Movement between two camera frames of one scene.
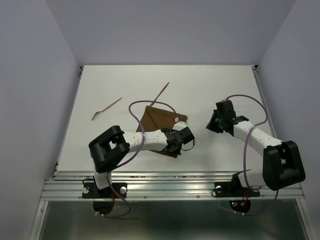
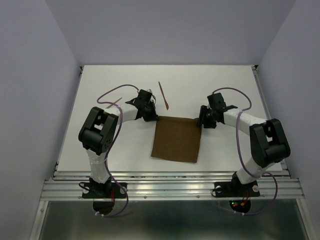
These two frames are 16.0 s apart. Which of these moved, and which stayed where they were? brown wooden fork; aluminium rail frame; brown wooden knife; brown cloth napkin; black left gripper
Moved: brown cloth napkin; black left gripper; brown wooden knife
Stayed: aluminium rail frame; brown wooden fork
